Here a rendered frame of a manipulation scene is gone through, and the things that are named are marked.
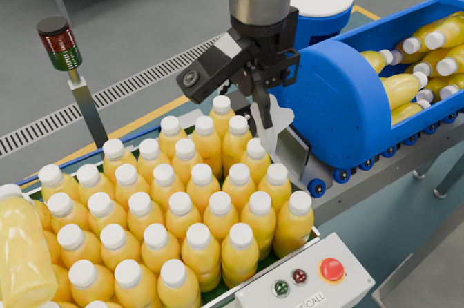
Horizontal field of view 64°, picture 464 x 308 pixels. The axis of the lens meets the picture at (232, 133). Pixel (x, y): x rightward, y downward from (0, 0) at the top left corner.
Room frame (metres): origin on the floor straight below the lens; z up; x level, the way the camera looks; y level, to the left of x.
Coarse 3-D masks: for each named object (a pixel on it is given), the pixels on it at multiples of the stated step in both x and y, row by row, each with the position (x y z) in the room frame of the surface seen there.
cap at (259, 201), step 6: (258, 192) 0.36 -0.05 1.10; (264, 192) 0.36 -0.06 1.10; (252, 198) 0.34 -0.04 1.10; (258, 198) 0.34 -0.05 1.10; (264, 198) 0.34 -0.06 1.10; (270, 198) 0.34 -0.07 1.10; (252, 204) 0.33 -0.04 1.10; (258, 204) 0.33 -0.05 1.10; (264, 204) 0.33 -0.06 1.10; (270, 204) 0.33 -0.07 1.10; (252, 210) 0.33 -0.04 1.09; (258, 210) 0.32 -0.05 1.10; (264, 210) 0.32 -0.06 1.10
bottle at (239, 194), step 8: (224, 184) 0.40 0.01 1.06; (232, 184) 0.39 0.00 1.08; (240, 184) 0.39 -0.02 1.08; (248, 184) 0.39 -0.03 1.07; (224, 192) 0.39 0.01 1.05; (232, 192) 0.38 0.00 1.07; (240, 192) 0.38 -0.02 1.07; (248, 192) 0.38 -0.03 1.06; (232, 200) 0.37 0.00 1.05; (240, 200) 0.37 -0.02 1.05; (248, 200) 0.37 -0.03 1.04; (240, 208) 0.37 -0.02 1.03
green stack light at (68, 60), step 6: (72, 48) 0.65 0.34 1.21; (78, 48) 0.67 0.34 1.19; (48, 54) 0.64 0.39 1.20; (54, 54) 0.63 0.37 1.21; (60, 54) 0.63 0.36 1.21; (66, 54) 0.63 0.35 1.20; (72, 54) 0.64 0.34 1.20; (78, 54) 0.66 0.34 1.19; (54, 60) 0.63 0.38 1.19; (60, 60) 0.63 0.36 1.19; (66, 60) 0.63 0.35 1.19; (72, 60) 0.64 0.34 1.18; (78, 60) 0.65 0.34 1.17; (54, 66) 0.64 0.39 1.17; (60, 66) 0.63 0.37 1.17; (66, 66) 0.63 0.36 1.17; (72, 66) 0.64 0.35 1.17; (78, 66) 0.64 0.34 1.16
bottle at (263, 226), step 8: (248, 208) 0.34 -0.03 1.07; (272, 208) 0.34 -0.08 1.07; (240, 216) 0.34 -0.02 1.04; (248, 216) 0.33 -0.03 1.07; (256, 216) 0.32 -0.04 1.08; (264, 216) 0.32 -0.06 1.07; (272, 216) 0.33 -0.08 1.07; (248, 224) 0.32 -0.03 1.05; (256, 224) 0.31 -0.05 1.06; (264, 224) 0.31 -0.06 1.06; (272, 224) 0.32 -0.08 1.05; (256, 232) 0.31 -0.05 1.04; (264, 232) 0.31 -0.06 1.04; (272, 232) 0.32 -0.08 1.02; (264, 240) 0.31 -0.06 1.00; (272, 240) 0.33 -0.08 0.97; (264, 248) 0.31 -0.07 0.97; (264, 256) 0.31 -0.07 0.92
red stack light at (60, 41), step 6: (66, 30) 0.65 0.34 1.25; (42, 36) 0.63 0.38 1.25; (48, 36) 0.63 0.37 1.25; (54, 36) 0.63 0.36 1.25; (60, 36) 0.64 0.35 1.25; (66, 36) 0.64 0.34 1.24; (72, 36) 0.66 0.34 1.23; (42, 42) 0.64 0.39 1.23; (48, 42) 0.63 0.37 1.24; (54, 42) 0.63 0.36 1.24; (60, 42) 0.63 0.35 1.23; (66, 42) 0.64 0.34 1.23; (72, 42) 0.65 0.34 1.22; (48, 48) 0.63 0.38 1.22; (54, 48) 0.63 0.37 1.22; (60, 48) 0.63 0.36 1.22; (66, 48) 0.64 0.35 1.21
